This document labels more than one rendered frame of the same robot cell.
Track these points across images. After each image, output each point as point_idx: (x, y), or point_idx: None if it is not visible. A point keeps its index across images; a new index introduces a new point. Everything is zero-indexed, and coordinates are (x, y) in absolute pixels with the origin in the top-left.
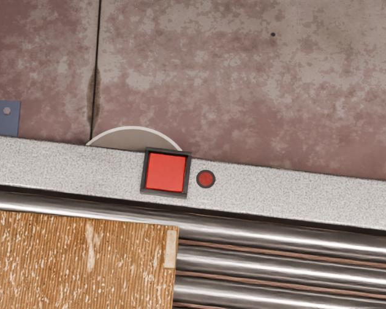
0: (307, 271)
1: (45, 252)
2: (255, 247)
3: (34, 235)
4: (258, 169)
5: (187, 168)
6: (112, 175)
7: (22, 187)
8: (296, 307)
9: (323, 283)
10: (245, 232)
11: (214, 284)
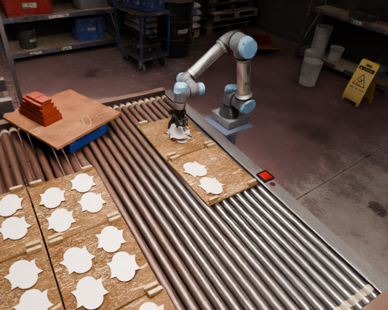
0: (276, 211)
1: (227, 165)
2: (270, 201)
3: (228, 162)
4: (286, 191)
5: (270, 178)
6: (254, 169)
7: (234, 158)
8: (266, 214)
9: (278, 217)
10: (270, 195)
11: (254, 197)
